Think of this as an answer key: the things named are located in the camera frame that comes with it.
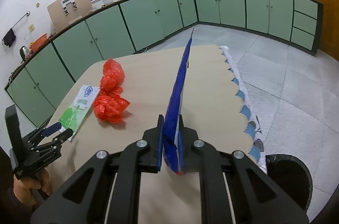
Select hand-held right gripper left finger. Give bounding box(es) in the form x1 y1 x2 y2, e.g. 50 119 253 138
30 115 165 224

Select person's left forearm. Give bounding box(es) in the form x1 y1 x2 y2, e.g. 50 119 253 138
3 187 36 224

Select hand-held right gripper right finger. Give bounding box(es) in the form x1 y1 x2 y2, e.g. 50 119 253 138
176 115 310 224

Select brown board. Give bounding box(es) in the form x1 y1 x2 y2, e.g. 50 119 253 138
47 0 93 31

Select green lower kitchen cabinets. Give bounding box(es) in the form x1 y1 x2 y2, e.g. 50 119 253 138
5 0 324 129

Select dark towel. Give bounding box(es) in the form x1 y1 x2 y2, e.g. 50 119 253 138
2 28 16 48

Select orange basin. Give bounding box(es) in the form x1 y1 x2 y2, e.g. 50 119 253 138
29 34 48 52

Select white and green plastic bag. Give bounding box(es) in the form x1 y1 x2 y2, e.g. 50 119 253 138
59 85 100 142

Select black trash bin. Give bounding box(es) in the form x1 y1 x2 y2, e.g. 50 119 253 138
265 154 313 215

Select wooden door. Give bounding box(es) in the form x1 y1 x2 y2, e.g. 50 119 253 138
308 0 339 60

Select white and blue patterned cloth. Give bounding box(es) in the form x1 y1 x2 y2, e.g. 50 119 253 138
219 45 268 174

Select blue white red packet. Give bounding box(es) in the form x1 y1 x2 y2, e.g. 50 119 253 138
162 28 195 176

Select red plastic bag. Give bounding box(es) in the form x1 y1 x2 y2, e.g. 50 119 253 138
93 59 131 124

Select beige tablecloth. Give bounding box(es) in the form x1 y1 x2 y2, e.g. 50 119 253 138
44 44 253 224

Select metal towel rail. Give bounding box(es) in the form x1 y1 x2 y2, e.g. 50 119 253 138
11 11 31 28

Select metal kettle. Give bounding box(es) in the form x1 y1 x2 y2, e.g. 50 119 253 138
19 45 31 60

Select person's left hand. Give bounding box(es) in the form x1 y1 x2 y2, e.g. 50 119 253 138
13 168 52 207

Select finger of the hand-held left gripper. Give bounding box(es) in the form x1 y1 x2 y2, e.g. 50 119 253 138
36 129 73 151
22 122 61 145

